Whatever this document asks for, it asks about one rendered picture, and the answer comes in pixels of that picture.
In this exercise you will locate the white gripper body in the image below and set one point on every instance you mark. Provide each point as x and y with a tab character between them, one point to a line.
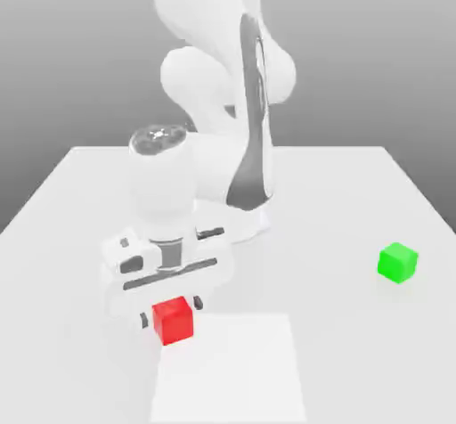
171	290

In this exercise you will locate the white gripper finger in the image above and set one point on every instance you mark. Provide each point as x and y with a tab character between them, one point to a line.
144	320
198	303

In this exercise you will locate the small red cube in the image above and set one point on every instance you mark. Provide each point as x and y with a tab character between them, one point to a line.
174	320

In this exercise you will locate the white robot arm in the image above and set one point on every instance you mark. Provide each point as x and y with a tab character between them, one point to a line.
213	85

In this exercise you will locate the small green cube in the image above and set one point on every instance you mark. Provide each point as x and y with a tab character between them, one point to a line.
397	263

